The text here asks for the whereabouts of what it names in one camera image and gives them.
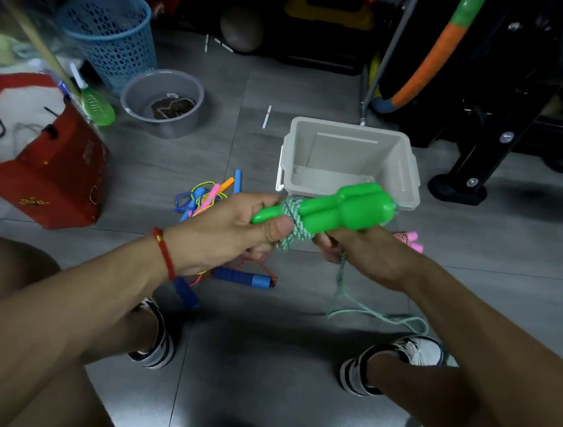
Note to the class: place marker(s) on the person's left hand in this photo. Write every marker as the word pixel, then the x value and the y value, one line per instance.
pixel 219 237

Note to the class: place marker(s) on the person's right hand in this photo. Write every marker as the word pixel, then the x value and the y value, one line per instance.
pixel 377 255

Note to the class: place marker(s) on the grey plastic storage bin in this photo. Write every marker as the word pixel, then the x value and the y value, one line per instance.
pixel 346 157

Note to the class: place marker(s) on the person's left forearm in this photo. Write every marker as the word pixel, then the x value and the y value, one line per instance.
pixel 62 324

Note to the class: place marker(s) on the person's right forearm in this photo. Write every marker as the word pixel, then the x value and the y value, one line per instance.
pixel 506 352

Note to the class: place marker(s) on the person's right shoe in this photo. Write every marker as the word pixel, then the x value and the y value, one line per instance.
pixel 422 348

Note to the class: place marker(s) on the person's shoe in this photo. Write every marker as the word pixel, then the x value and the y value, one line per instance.
pixel 422 348
pixel 159 348

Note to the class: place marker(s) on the person's left shoe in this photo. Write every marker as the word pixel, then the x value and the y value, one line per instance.
pixel 159 348

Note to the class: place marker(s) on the person's right leg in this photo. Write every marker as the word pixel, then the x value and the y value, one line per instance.
pixel 442 400

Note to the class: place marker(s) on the white marker pen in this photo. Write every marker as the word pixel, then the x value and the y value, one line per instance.
pixel 267 117
pixel 223 45
pixel 206 43

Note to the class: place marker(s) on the grey plastic basin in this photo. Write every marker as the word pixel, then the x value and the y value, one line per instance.
pixel 136 102

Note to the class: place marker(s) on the red paper bag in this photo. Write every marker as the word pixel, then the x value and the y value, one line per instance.
pixel 62 175

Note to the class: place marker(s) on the green spray bottle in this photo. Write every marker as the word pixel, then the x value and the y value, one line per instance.
pixel 98 108

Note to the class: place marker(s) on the black weight machine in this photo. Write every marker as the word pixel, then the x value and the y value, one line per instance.
pixel 494 117

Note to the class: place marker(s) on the multicoloured hula hoop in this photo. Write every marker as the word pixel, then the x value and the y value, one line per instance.
pixel 433 56

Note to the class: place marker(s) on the brown ball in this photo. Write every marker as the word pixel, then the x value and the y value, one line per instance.
pixel 241 29

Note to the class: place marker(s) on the blue mesh wastebasket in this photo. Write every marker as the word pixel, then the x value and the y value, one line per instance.
pixel 111 45

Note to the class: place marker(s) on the small clear water bottle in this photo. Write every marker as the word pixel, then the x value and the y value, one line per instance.
pixel 58 82

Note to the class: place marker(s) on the yellow flat board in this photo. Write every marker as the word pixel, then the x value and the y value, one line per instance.
pixel 301 11

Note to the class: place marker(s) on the clear plastic bag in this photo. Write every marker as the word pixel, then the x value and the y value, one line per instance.
pixel 5 40

